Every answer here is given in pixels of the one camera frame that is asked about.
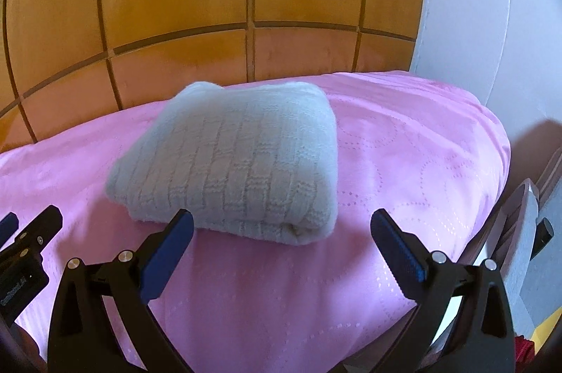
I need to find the red cloth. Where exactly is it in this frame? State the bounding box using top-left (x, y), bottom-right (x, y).
top-left (514, 336), bottom-right (535, 373)

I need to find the white knitted sweater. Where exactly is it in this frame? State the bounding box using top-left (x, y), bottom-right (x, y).
top-left (106, 82), bottom-right (338, 246)

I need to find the pink bedspread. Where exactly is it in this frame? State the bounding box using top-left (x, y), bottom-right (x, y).
top-left (1, 72), bottom-right (511, 372)

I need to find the wooden panelled wardrobe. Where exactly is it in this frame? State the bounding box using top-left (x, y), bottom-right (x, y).
top-left (1, 0), bottom-right (422, 150)

